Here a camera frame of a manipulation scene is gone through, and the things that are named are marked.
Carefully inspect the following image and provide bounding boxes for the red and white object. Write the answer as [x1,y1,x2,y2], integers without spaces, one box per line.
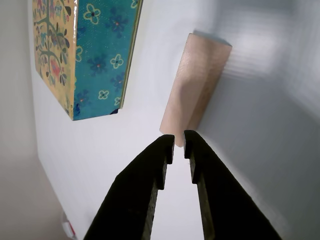
[61,212,77,238]

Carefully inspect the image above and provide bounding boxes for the floral yellow and teal box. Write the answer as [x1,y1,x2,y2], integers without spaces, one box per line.
[32,0,145,122]

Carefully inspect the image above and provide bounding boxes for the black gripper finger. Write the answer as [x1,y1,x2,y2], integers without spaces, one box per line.
[183,129,282,240]
[83,134,175,240]

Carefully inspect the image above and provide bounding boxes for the wooden Jenga block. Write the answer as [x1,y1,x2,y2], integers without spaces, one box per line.
[159,32,233,147]

